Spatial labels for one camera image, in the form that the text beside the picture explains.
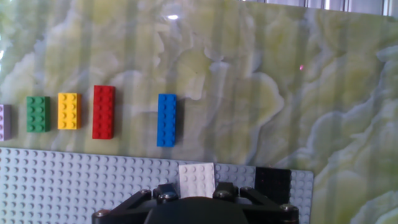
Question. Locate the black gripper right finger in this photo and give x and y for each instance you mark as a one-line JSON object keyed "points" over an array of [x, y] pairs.
{"points": [[265, 210]]}

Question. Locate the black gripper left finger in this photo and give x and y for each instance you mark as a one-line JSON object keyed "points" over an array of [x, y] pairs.
{"points": [[130, 210]]}

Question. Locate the black Lego plate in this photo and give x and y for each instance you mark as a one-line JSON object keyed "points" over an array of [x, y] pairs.
{"points": [[273, 183]]}

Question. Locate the white Lego plate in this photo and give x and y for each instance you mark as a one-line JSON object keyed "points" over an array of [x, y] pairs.
{"points": [[196, 180]]}

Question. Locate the large grey Lego baseplate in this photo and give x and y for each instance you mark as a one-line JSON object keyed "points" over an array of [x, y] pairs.
{"points": [[77, 186]]}

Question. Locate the blue Lego brick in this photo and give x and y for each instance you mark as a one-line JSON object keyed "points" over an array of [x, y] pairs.
{"points": [[166, 121]]}

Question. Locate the red Lego brick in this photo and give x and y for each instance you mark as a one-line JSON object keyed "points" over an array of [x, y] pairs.
{"points": [[103, 112]]}

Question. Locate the yellow Lego brick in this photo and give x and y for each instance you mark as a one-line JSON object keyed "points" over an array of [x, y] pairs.
{"points": [[69, 111]]}

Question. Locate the green Lego brick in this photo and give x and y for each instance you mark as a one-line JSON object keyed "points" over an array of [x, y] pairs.
{"points": [[38, 114]]}

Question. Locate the pink Lego brick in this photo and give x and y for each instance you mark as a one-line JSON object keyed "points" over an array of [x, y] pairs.
{"points": [[4, 123]]}

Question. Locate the green marble pattern mat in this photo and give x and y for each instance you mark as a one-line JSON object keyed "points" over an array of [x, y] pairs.
{"points": [[280, 77]]}

